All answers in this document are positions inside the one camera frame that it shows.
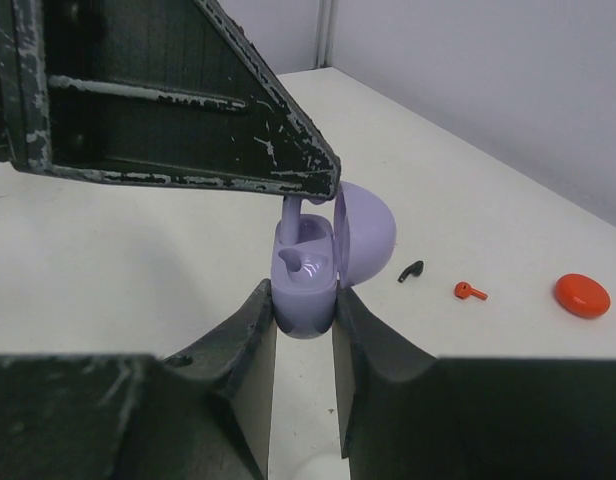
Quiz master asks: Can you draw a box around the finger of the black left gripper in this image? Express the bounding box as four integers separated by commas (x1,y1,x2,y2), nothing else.
0,1,341,199

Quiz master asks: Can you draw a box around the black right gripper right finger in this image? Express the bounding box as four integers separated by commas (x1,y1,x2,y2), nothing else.
332,289,616,479

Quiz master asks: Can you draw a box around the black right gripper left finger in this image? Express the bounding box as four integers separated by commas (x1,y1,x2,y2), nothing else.
0,280,277,479

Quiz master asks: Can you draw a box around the white earbud charging case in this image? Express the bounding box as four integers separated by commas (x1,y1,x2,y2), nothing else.
292,453,350,480

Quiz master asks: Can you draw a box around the purple earbud charging case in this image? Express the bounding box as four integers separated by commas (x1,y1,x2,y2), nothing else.
271,182,397,339

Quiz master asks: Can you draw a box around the purple earbud front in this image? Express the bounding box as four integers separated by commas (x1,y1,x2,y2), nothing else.
279,197,326,246

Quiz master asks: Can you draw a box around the orange earbud charging case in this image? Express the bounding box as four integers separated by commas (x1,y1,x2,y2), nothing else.
553,273,611,319

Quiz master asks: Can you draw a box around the orange earbud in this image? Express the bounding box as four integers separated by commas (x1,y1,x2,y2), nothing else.
454,282,488,301

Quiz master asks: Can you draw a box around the black earbud rear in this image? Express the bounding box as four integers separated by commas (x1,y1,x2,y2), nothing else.
397,260,425,283

